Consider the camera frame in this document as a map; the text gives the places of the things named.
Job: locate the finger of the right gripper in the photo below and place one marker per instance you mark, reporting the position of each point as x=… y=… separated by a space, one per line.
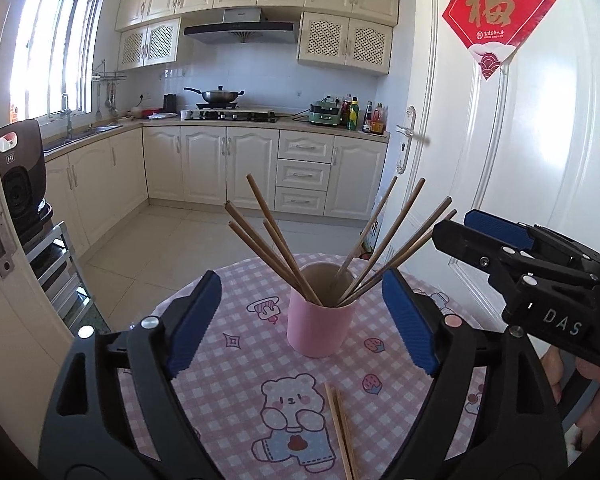
x=480 y=254
x=510 y=232

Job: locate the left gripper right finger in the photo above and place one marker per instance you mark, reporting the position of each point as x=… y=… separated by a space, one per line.
x=518 y=431

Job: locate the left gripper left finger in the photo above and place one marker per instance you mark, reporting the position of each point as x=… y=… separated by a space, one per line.
x=87 y=433

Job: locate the lower kitchen cabinets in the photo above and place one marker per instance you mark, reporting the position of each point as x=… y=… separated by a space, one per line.
x=96 y=184

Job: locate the kitchen cabinets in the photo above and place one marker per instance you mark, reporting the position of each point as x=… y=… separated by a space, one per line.
x=345 y=33
x=96 y=184

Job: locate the upper kitchen cabinets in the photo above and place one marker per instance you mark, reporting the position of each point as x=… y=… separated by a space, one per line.
x=345 y=33

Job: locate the white door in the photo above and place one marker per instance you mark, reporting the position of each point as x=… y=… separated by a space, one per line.
x=523 y=145

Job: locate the pink checkered tablecloth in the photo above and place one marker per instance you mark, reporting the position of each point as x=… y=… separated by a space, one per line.
x=260 y=409

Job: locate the metal shelf rack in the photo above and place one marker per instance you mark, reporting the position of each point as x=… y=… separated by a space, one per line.
x=56 y=265

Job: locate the orange oil bottle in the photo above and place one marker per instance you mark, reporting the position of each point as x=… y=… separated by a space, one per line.
x=378 y=123

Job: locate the dark sauce bottle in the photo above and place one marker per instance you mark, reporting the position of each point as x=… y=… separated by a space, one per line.
x=368 y=116

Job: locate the pink cylindrical utensil holder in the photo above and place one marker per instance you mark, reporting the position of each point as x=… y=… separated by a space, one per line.
x=318 y=330

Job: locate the green bottle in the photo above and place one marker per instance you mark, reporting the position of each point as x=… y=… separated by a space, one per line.
x=353 y=114

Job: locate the green electric cooker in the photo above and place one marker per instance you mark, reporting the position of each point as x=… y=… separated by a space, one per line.
x=325 y=112

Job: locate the red fu door decoration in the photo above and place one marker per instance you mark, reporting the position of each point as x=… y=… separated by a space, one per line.
x=492 y=30

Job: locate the sink faucet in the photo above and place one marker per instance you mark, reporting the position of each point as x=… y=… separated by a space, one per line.
x=66 y=117

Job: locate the black wok with lid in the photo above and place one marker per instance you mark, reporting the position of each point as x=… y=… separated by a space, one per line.
x=218 y=96

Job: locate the gas stove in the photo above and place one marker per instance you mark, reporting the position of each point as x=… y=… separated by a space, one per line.
x=232 y=115

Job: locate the black kettle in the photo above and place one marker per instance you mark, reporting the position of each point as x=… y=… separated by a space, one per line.
x=170 y=103

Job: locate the range hood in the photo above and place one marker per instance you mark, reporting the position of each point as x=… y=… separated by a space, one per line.
x=244 y=26

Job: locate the window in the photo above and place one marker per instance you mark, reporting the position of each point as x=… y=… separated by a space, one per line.
x=52 y=68

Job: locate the door handle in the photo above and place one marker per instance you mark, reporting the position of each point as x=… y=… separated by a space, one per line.
x=413 y=143

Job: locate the wall utensil rack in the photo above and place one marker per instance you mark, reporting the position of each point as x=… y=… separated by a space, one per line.
x=106 y=82

